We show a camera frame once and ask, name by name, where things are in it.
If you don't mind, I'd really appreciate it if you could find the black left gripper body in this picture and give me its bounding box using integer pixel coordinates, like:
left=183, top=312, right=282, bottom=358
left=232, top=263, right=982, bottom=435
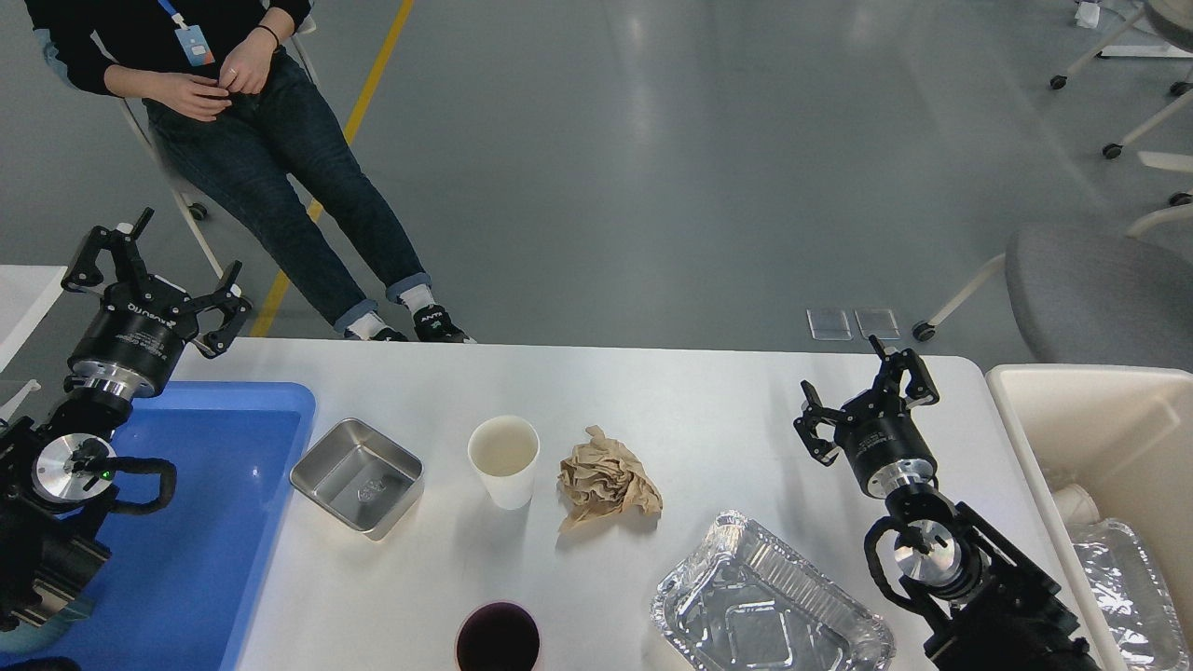
left=68, top=283, right=198, bottom=400

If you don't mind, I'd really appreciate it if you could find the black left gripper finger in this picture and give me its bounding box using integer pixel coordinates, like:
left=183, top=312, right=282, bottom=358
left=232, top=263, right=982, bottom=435
left=166, top=284, right=252, bottom=361
left=62, top=208, right=156, bottom=297

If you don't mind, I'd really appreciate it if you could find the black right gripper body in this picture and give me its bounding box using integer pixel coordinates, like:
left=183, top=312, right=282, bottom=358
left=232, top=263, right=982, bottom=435
left=841, top=390, right=937, bottom=500

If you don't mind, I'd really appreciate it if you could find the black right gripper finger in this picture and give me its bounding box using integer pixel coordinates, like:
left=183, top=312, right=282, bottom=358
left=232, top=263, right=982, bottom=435
left=869, top=336, right=940, bottom=417
left=793, top=378, right=860, bottom=467

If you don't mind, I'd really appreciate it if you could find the square stainless steel dish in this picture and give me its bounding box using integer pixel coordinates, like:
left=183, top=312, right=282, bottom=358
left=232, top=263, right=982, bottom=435
left=289, top=418, right=425, bottom=542

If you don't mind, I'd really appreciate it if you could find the pink mug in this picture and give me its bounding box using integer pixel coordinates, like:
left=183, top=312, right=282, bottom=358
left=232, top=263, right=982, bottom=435
left=455, top=601, right=542, bottom=670

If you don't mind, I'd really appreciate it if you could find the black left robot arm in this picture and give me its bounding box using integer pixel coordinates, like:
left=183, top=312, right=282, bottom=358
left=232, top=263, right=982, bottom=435
left=1, top=208, right=251, bottom=632

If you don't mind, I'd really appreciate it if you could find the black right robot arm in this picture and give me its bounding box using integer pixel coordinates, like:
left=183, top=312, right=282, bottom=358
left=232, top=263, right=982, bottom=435
left=793, top=336, right=1098, bottom=670

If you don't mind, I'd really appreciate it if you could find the right floor socket plate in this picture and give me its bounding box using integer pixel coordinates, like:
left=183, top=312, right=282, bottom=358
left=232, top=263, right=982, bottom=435
left=854, top=308, right=900, bottom=341

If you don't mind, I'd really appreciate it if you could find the floor socket plate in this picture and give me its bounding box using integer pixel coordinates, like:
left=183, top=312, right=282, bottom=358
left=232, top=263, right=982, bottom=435
left=806, top=308, right=853, bottom=341
left=854, top=308, right=900, bottom=341

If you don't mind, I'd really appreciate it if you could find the left floor socket plate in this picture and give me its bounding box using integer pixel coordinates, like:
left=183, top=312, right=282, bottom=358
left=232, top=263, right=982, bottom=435
left=806, top=308, right=853, bottom=341

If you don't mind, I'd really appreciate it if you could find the white side table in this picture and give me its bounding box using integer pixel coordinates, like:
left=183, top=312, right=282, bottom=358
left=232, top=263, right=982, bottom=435
left=1, top=264, right=64, bottom=425

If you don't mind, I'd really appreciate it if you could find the seated person in jeans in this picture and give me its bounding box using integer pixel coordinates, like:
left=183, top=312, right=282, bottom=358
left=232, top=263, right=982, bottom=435
left=25, top=1, right=469, bottom=343

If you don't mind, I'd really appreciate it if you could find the white cup in bin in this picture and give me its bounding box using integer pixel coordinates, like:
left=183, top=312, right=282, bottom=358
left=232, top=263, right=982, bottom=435
left=1049, top=484, right=1104, bottom=527

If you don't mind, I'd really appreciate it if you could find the grey office chair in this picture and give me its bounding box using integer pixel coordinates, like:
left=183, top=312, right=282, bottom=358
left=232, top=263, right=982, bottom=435
left=911, top=224, right=1192, bottom=371

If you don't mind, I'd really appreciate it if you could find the aluminium foil tray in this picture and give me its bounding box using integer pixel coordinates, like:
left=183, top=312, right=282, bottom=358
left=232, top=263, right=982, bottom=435
left=651, top=510, right=898, bottom=670

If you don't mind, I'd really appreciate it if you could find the beige plastic bin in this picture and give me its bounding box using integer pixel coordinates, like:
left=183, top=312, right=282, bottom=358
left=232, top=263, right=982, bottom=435
left=987, top=364, right=1192, bottom=670

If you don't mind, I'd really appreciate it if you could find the crumpled brown paper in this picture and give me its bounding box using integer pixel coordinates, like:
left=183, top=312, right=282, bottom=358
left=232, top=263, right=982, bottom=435
left=557, top=425, right=665, bottom=533

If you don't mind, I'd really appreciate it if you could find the blue plastic tray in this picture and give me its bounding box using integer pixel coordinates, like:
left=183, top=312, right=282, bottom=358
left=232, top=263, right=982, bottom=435
left=35, top=381, right=316, bottom=670

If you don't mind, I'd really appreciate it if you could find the white paper cup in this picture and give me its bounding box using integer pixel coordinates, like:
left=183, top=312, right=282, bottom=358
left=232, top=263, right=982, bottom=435
left=466, top=415, right=540, bottom=510

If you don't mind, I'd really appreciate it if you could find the foil tray in bin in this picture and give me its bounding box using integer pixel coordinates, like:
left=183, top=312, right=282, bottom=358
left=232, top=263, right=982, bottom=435
left=1067, top=518, right=1189, bottom=670

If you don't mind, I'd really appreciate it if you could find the white chair legs background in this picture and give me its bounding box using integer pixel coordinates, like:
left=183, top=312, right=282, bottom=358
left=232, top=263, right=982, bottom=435
left=1049, top=0, right=1193, bottom=239

